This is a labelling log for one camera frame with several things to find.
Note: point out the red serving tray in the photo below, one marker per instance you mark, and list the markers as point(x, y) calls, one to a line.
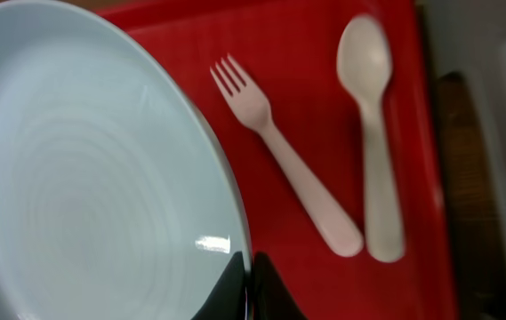
point(289, 48)

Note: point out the white plastic spoon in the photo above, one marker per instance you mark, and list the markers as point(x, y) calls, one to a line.
point(364, 68)

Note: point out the light blue plate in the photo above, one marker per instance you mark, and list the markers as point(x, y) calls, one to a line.
point(116, 199)

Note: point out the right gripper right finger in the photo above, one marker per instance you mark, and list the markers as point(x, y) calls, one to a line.
point(271, 299)

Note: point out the grey dishwasher rack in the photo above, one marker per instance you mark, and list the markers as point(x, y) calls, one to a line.
point(465, 46)

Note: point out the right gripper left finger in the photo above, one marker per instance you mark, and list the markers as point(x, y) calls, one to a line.
point(227, 300)

